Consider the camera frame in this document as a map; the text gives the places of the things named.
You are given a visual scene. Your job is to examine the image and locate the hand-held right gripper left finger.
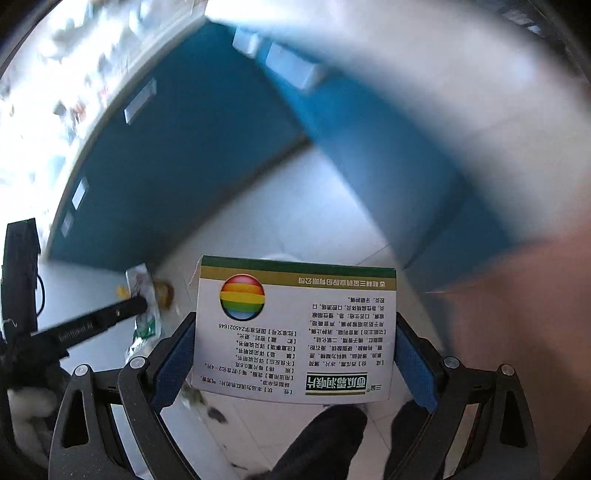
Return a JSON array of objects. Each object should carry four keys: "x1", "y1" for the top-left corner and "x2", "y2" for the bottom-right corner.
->
[{"x1": 48, "y1": 312, "x2": 197, "y2": 480}]

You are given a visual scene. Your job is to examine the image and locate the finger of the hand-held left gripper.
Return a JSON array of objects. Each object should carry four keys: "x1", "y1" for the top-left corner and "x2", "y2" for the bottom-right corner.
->
[{"x1": 95, "y1": 295, "x2": 148, "y2": 332}]

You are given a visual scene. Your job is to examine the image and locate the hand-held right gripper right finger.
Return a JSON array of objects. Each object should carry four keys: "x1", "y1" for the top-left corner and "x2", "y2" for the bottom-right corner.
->
[{"x1": 388, "y1": 312, "x2": 540, "y2": 480}]

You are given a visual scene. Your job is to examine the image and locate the white green medicine box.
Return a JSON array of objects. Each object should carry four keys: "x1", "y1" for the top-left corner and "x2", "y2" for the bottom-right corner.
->
[{"x1": 187, "y1": 255, "x2": 398, "y2": 406}]

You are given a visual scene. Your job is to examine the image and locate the person's left forearm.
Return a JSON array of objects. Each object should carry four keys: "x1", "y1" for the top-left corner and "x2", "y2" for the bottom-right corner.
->
[{"x1": 7, "y1": 364, "x2": 63, "y2": 462}]

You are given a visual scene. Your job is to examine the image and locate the green white plastic bag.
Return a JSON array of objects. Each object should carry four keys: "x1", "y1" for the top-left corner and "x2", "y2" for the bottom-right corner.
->
[{"x1": 126, "y1": 263, "x2": 162, "y2": 365}]

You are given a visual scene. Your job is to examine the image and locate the brown floor scrap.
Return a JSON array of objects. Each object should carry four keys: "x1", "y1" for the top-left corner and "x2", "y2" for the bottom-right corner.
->
[{"x1": 154, "y1": 279, "x2": 175, "y2": 308}]

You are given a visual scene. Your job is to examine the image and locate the person's dark pants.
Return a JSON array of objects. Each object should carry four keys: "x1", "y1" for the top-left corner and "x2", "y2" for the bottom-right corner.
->
[{"x1": 272, "y1": 401, "x2": 439, "y2": 480}]

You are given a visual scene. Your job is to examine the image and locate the blue kitchen cabinet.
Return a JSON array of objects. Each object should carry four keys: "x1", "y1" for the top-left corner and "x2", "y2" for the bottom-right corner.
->
[{"x1": 46, "y1": 21, "x2": 522, "y2": 294}]

